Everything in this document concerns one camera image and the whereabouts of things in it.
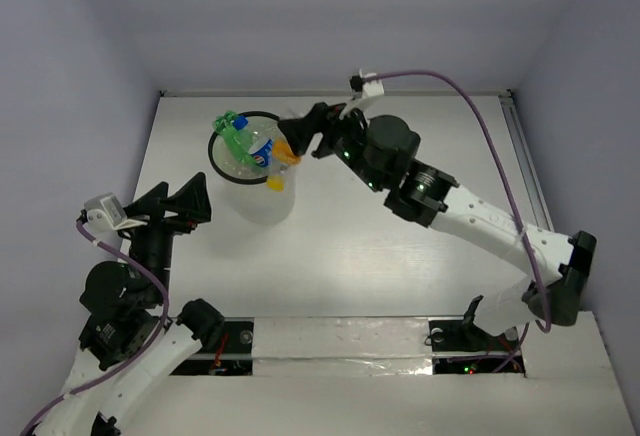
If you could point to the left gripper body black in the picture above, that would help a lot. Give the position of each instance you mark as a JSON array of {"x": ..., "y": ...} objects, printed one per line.
[{"x": 163, "y": 221}]

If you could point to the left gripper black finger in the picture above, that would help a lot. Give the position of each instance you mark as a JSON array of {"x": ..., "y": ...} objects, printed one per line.
[
  {"x": 191, "y": 203},
  {"x": 150, "y": 205}
]

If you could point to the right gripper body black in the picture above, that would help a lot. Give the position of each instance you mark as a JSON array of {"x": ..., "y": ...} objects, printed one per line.
[{"x": 347, "y": 138}]

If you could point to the orange label bottle yellow cap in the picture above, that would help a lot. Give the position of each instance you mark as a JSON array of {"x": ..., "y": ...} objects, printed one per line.
[{"x": 282, "y": 166}]

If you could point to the blue label bottle blue cap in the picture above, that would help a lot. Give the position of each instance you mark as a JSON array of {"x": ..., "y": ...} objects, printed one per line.
[{"x": 252, "y": 147}]

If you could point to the green plastic bottle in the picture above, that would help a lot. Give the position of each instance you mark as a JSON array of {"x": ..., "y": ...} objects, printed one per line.
[{"x": 223, "y": 128}]

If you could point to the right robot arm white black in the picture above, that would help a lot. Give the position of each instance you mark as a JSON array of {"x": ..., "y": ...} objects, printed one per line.
[{"x": 382, "y": 150}]

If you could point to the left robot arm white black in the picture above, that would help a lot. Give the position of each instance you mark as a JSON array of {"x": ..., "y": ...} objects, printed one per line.
[{"x": 130, "y": 343}]

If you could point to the white cylindrical bin black rim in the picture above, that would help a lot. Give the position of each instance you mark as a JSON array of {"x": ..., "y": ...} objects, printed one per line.
[{"x": 245, "y": 187}]

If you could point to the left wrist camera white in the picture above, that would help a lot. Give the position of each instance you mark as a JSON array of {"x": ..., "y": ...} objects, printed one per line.
[{"x": 104, "y": 213}]

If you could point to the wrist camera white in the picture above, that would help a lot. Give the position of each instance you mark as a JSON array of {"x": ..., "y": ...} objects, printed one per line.
[
  {"x": 104, "y": 213},
  {"x": 366, "y": 90}
]

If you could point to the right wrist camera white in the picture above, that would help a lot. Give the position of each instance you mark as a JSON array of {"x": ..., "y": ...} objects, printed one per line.
[{"x": 366, "y": 90}]

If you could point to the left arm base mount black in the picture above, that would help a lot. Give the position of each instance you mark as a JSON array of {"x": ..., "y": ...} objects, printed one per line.
[{"x": 232, "y": 356}]

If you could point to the aluminium rail right edge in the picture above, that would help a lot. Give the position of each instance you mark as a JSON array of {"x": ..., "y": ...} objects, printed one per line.
[{"x": 535, "y": 196}]

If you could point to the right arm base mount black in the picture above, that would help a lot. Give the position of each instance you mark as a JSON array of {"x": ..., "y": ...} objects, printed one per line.
[{"x": 460, "y": 348}]

